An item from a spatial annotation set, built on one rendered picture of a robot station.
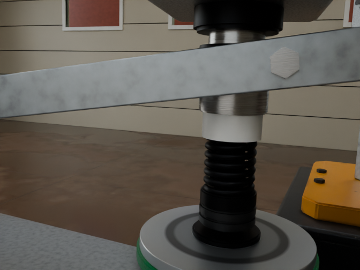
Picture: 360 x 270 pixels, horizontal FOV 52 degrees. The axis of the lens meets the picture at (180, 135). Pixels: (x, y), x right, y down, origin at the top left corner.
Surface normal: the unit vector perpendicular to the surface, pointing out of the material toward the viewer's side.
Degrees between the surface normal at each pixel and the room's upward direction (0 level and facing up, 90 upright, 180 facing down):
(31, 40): 90
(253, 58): 90
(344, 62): 90
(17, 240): 0
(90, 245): 0
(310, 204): 90
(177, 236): 0
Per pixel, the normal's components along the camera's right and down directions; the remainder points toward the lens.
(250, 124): 0.44, 0.15
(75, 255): 0.04, -0.99
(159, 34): -0.35, 0.13
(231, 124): -0.12, 0.14
